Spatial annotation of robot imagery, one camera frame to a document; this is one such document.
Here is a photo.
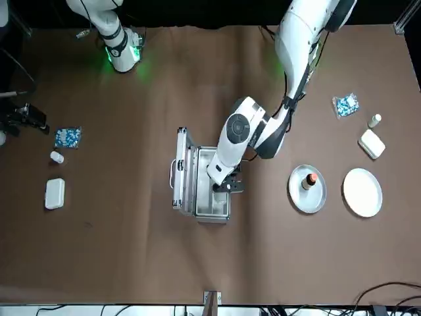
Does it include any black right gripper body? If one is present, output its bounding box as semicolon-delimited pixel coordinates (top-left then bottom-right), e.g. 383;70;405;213
0;110;32;128

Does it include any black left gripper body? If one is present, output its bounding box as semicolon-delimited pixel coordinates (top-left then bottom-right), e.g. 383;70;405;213
212;164;246;195

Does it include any blue white pill bag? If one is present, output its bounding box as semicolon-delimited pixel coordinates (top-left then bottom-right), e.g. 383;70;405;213
332;93;360;118
53;126;82;149

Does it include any aluminium camera post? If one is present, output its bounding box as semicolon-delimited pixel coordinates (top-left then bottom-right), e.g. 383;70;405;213
203;290;222;316

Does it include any round white plate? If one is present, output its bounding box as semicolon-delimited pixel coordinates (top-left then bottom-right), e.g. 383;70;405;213
343;167;384;218

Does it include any brown iodophor bottle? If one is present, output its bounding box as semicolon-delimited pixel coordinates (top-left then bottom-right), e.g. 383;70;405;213
302;172;319;191

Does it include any white plastic box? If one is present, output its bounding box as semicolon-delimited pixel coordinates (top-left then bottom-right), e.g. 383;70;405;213
44;177;66;211
357;128;386;161

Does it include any round gray plate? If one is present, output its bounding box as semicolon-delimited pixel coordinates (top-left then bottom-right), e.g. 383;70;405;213
288;164;328;215

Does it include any black desk cable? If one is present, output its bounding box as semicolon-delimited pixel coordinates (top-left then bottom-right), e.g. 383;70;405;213
354;282;421;316

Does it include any silver aluminium medical kit case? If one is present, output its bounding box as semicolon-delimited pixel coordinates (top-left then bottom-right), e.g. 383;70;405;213
170;126;234;224

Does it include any aluminium frame profile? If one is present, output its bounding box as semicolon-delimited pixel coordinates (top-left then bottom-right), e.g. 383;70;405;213
393;0;416;34

